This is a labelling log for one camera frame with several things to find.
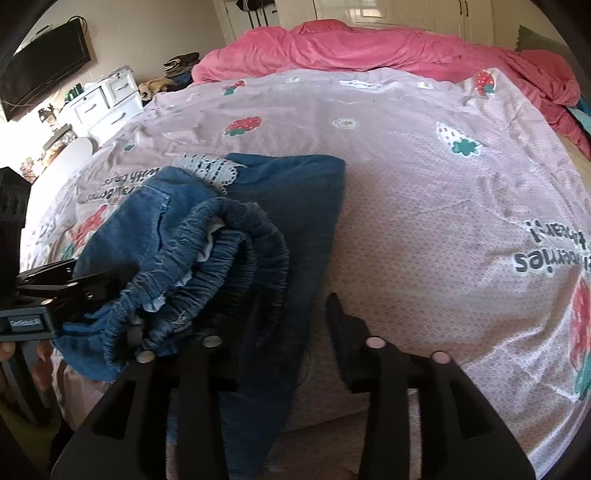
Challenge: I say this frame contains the pink strawberry printed bedsheet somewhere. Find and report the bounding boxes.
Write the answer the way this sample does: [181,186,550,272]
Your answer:
[18,67,591,480]

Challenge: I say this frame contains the white dresser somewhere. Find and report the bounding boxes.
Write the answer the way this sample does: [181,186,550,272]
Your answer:
[60,67,144,139]

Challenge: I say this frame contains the person's left hand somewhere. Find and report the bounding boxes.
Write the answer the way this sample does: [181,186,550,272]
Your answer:
[0,342,54,393]

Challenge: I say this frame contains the dark pile of clothes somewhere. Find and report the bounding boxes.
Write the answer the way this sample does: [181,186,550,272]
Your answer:
[164,52,201,79]

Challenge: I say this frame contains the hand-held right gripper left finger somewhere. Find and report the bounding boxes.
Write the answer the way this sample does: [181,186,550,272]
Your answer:
[51,336,229,480]

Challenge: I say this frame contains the teal and red cloth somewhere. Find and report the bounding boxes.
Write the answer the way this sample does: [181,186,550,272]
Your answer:
[573,95,591,139]

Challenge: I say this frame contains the blue denim pants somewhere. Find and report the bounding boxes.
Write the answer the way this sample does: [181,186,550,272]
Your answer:
[60,153,347,480]

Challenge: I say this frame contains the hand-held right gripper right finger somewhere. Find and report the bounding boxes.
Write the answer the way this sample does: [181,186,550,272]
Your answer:
[325,293,536,480]

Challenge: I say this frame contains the green pillow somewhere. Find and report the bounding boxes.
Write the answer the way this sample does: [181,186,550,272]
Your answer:
[515,25,566,58]

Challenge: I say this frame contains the beige cloth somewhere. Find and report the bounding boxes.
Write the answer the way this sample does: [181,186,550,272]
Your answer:
[139,78,176,100]

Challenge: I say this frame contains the white wardrobe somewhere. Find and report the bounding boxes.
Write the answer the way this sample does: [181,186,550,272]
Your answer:
[314,0,495,44]

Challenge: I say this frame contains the pink duvet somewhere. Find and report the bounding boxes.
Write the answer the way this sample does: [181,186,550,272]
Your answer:
[191,19,591,160]

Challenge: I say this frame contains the black wall television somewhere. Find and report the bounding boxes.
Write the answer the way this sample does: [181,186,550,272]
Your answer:
[0,18,92,121]

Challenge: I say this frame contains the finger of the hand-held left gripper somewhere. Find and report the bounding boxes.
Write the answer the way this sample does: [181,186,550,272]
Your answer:
[17,259,78,289]
[28,271,124,321]

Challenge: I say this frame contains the person's yellow-green garment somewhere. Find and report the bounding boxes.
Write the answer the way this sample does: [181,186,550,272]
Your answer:
[0,401,61,467]

